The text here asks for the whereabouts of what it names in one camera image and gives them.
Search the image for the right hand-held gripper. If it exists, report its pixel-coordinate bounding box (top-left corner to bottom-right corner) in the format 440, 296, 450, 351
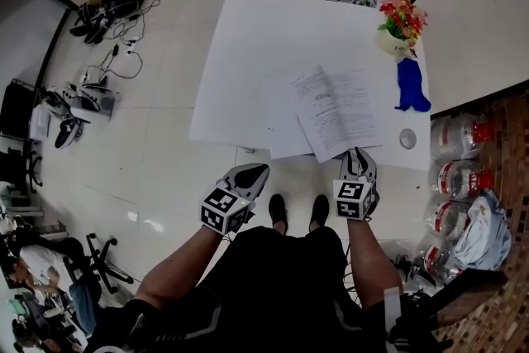
333, 147, 379, 221

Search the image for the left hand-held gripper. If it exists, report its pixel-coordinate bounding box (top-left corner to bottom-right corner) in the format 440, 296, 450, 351
201, 163, 270, 236

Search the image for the white paperback book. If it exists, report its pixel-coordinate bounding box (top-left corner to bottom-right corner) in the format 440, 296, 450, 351
267, 64, 384, 165

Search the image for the person's right forearm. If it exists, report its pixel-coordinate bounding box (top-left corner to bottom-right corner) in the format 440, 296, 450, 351
346, 217, 404, 311

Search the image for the person's left forearm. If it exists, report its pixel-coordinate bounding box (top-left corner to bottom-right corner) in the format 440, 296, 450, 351
134, 225, 226, 305

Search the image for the person's left black shoe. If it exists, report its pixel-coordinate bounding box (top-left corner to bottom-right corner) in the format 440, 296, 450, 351
268, 193, 289, 236

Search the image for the person's black shoe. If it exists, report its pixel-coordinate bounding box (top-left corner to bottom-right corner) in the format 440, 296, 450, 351
268, 193, 289, 236
308, 193, 331, 232

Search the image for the person's right black shoe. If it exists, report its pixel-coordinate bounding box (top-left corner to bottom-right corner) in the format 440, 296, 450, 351
308, 193, 331, 232

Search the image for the round grey desk grommet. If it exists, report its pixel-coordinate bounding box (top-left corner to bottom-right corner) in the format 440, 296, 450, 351
398, 128, 417, 148

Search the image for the clear plastic bottle red cap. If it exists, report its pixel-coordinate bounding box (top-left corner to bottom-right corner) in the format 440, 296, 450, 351
425, 200, 472, 241
416, 244, 466, 283
432, 160, 495, 196
429, 117, 497, 161

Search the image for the person's black clothing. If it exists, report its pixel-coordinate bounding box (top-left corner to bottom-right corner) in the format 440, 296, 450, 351
88, 225, 439, 353

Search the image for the pale blue cloth bundle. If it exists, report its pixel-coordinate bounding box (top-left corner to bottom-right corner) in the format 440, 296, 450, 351
454, 189, 513, 273

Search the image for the artificial flowers white pot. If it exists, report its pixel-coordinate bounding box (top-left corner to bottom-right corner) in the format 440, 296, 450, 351
376, 0, 429, 55

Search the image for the dark brown flat box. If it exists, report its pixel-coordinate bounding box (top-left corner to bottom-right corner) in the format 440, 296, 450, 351
412, 270, 509, 330

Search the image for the clear plastic bin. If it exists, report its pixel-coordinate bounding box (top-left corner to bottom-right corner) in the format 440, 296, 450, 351
69, 83, 122, 120

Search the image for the black office chair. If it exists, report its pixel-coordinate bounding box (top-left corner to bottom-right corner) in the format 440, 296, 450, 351
61, 232, 136, 295
0, 147, 44, 196

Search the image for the large white leaning board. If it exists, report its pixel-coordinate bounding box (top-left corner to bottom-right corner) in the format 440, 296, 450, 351
412, 0, 529, 117

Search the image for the white box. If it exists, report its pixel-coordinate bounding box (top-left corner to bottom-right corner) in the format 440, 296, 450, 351
30, 103, 54, 142

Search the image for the black white headset gear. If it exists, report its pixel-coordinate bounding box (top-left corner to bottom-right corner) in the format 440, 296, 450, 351
69, 2, 112, 45

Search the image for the black rectangular panel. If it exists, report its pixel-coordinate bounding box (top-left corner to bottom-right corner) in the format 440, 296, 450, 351
0, 78, 41, 137

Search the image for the black cable bundle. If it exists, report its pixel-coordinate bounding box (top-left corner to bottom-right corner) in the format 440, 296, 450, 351
341, 243, 361, 297

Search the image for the white harness strap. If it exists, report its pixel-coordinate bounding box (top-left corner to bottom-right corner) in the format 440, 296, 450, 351
384, 287, 403, 335

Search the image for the black floor cable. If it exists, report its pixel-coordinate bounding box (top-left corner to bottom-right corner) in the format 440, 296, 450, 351
110, 0, 162, 43
83, 43, 145, 83

